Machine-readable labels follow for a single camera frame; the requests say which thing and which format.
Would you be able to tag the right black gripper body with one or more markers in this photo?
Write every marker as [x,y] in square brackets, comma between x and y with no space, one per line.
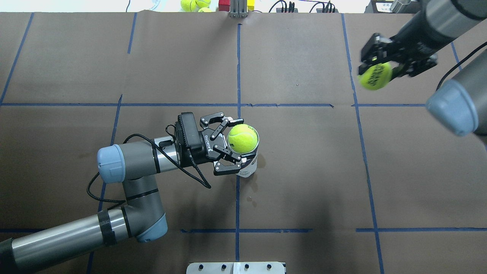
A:
[415,48]

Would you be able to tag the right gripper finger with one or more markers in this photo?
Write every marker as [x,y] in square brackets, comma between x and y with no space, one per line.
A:
[377,50]
[404,69]

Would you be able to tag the coloured toy blocks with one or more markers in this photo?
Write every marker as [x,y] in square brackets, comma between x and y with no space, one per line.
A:
[223,5]

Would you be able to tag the aluminium frame post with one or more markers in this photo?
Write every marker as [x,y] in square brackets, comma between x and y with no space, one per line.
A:
[238,9]

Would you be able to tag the clear tennis ball can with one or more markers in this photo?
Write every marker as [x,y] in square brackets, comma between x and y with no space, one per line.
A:
[249,165]

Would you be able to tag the Wilson tennis ball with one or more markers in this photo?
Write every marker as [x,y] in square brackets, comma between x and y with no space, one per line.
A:
[376,77]

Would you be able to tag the spare tennis ball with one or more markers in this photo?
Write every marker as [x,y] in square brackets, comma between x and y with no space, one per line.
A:
[203,3]
[205,10]
[188,5]

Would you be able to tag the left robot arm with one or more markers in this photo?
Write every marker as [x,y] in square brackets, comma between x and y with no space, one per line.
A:
[126,179]

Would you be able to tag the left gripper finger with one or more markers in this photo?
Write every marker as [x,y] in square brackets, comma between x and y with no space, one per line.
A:
[229,156]
[222,121]

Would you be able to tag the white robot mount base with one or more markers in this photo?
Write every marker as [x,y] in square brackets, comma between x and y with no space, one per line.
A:
[256,267]

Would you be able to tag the Roland Garros tennis ball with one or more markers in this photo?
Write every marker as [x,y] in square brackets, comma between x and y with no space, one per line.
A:
[243,139]

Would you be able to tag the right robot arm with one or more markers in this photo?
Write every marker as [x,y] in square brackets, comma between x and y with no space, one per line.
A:
[459,100]

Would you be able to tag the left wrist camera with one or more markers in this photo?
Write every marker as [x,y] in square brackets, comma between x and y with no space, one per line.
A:
[185,122]

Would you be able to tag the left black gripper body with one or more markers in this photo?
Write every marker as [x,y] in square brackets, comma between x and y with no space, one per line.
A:
[201,147]

